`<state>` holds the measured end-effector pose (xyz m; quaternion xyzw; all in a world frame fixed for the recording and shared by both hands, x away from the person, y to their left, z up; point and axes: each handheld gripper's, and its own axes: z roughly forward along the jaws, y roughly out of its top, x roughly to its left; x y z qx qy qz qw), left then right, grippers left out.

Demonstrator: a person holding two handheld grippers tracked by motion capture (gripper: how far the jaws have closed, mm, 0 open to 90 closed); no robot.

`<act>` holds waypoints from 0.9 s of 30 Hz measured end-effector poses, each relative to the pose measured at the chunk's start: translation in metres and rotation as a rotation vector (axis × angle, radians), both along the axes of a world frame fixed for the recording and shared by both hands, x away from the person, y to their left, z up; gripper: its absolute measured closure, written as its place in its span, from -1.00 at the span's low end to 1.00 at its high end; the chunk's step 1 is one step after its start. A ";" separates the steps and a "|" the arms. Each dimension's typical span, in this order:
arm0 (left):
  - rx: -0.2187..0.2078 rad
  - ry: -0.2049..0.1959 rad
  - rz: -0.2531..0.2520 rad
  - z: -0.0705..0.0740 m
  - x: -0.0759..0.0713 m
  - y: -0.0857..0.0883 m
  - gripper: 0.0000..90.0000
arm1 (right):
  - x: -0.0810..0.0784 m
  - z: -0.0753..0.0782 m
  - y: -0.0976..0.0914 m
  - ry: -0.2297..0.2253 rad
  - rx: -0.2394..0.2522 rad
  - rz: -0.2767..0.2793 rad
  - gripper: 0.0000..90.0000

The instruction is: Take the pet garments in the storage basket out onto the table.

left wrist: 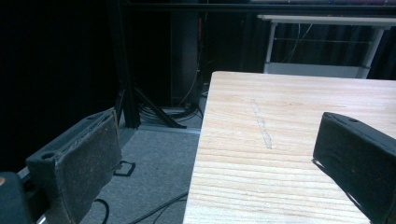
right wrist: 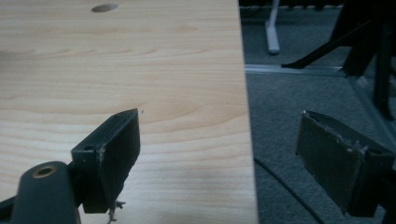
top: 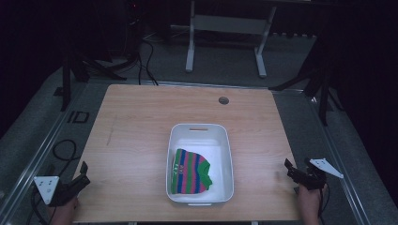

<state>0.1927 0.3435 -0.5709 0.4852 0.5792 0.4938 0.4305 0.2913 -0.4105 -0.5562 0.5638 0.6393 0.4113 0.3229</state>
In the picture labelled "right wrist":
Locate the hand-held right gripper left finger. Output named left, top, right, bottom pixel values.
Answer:
left=70, top=108, right=141, bottom=215

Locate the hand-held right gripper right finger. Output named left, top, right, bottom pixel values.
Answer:
left=294, top=109, right=396, bottom=218

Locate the black chair base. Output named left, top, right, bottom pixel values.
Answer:
left=281, top=0, right=396, bottom=121

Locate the white table leg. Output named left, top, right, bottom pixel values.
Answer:
left=264, top=0, right=281, bottom=56

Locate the black cable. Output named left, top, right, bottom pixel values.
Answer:
left=253, top=157, right=326, bottom=224

